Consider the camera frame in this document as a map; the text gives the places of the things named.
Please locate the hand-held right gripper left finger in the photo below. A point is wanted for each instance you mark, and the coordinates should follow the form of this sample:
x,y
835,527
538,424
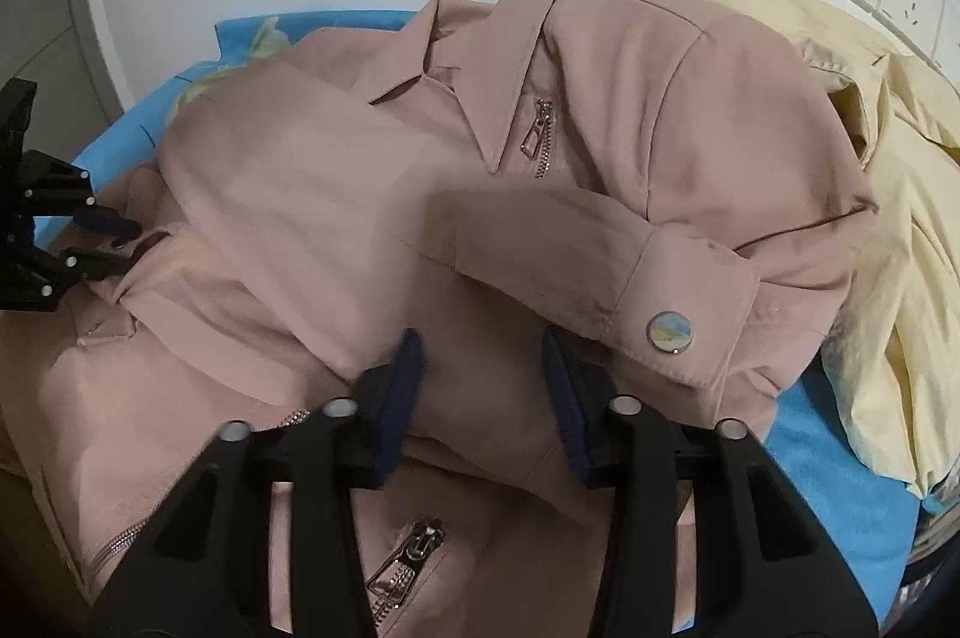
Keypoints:
x,y
409,375

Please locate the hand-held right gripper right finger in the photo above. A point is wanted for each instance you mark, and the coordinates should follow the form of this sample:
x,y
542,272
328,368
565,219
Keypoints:
x,y
559,375

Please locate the blue bed sheet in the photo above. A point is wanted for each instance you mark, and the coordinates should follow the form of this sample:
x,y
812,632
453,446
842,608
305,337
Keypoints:
x,y
825,480

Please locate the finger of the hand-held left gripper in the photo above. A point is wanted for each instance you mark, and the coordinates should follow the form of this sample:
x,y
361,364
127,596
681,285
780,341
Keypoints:
x,y
97,263
105,222

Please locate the pink zip jacket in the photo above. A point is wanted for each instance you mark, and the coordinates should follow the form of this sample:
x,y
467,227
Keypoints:
x,y
675,120

